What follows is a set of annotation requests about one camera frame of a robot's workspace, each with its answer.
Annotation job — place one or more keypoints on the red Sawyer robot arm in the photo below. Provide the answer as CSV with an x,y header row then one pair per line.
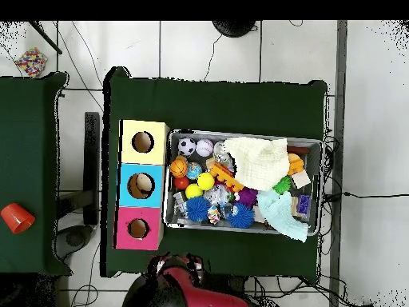
x,y
204,294

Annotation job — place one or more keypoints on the shallow clear mesh bin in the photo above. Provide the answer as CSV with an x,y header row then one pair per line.
x,y
167,217

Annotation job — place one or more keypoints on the wooden box with three holes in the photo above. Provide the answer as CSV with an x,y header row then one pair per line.
x,y
140,171

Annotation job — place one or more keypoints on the globe print ball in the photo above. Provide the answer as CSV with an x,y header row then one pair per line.
x,y
194,171

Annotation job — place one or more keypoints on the large yellow ball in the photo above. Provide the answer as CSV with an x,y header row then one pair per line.
x,y
206,181

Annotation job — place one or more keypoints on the small baseball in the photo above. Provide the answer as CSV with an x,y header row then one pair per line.
x,y
204,148

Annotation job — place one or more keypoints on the small yellow ball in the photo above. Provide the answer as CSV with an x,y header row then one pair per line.
x,y
193,190

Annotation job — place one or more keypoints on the small orange basketball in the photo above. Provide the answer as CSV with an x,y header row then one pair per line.
x,y
179,167

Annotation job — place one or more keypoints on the small soccer ball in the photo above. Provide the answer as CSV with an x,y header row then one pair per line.
x,y
186,146

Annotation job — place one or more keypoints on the blue spiky ball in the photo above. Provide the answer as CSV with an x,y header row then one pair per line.
x,y
198,208
241,215

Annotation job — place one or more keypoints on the cream waffle cloth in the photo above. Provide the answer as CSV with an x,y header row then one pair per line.
x,y
259,163

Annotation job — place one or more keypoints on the dark green table cloth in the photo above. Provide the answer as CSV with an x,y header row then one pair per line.
x,y
217,102

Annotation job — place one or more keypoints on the mint green cloth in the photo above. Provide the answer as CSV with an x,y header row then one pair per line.
x,y
278,211

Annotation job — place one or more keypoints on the black round stand base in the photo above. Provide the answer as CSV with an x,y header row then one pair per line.
x,y
234,27

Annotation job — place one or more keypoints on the green covered side table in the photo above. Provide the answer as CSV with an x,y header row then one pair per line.
x,y
25,160

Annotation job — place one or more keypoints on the red cup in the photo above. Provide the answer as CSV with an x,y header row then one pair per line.
x,y
17,218

